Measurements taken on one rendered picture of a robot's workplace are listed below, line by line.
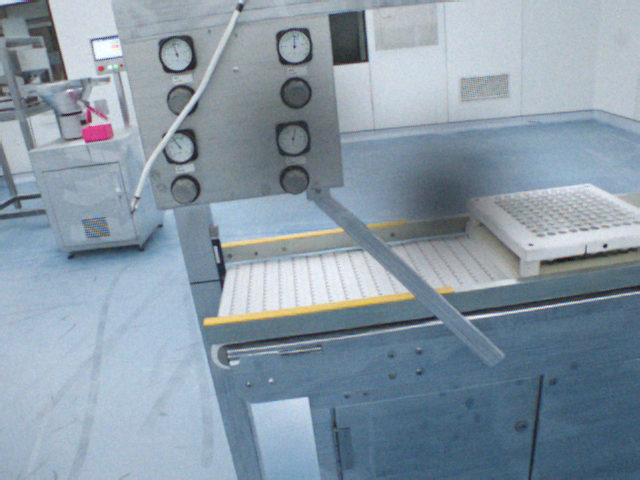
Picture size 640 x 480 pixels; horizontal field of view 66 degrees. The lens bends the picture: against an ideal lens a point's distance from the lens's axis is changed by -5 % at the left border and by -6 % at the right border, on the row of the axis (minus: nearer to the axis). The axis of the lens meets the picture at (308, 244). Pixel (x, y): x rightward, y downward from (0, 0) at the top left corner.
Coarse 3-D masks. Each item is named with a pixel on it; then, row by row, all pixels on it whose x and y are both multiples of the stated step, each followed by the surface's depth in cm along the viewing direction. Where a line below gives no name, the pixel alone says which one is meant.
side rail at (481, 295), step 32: (480, 288) 69; (512, 288) 69; (544, 288) 69; (576, 288) 70; (608, 288) 70; (256, 320) 68; (288, 320) 69; (320, 320) 69; (352, 320) 69; (384, 320) 70
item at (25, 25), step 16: (32, 0) 530; (0, 16) 537; (16, 16) 537; (32, 16) 537; (48, 16) 537; (0, 32) 543; (16, 32) 543; (32, 32) 543; (48, 32) 543; (32, 48) 550; (48, 48) 550; (0, 96) 571
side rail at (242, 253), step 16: (416, 224) 94; (432, 224) 94; (448, 224) 94; (464, 224) 94; (288, 240) 93; (304, 240) 94; (320, 240) 94; (336, 240) 94; (352, 240) 94; (384, 240) 95; (224, 256) 94; (240, 256) 94; (256, 256) 94; (272, 256) 94
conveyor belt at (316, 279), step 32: (320, 256) 94; (352, 256) 92; (416, 256) 89; (448, 256) 87; (480, 256) 86; (224, 288) 88; (256, 288) 85; (288, 288) 83; (320, 288) 82; (352, 288) 81; (384, 288) 80
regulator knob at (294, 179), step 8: (288, 160) 57; (296, 160) 57; (304, 160) 57; (288, 168) 57; (296, 168) 57; (304, 168) 58; (280, 176) 58; (288, 176) 56; (296, 176) 56; (304, 176) 57; (288, 184) 56; (296, 184) 56; (304, 184) 56; (288, 192) 56; (296, 192) 56
